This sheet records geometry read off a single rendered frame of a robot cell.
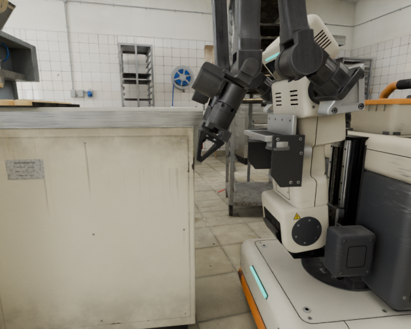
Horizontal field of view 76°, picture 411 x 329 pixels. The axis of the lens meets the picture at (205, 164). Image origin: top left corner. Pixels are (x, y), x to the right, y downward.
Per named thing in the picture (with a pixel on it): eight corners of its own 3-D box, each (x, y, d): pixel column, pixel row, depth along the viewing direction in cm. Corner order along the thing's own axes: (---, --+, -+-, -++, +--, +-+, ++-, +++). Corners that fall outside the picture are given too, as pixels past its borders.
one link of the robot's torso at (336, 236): (321, 246, 111) (327, 190, 106) (370, 291, 84) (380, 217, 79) (259, 250, 108) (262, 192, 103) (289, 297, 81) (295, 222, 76)
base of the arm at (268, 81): (288, 85, 103) (276, 87, 115) (273, 72, 102) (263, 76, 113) (274, 104, 104) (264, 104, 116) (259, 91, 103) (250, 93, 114)
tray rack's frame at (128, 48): (124, 158, 468) (117, 51, 432) (153, 157, 483) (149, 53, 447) (124, 166, 409) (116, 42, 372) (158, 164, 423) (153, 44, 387)
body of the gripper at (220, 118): (203, 127, 61) (218, 98, 60) (199, 125, 71) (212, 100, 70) (228, 140, 62) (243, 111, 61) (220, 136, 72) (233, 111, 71)
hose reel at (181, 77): (193, 128, 501) (192, 66, 479) (194, 128, 485) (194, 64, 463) (171, 128, 491) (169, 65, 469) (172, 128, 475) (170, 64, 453)
